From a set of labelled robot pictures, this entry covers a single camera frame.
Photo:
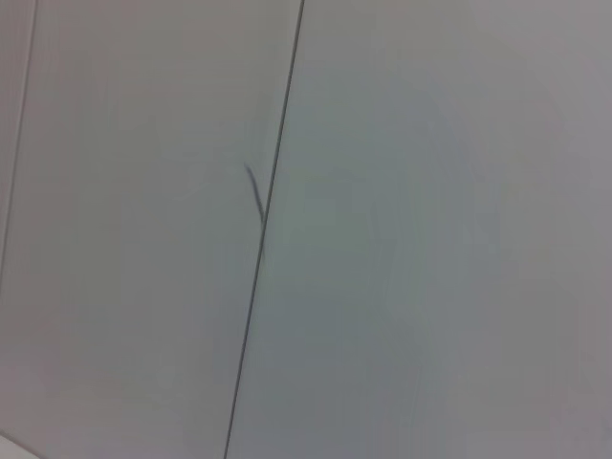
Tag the thin dark strand on wall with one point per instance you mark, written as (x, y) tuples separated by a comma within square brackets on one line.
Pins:
[(255, 189)]

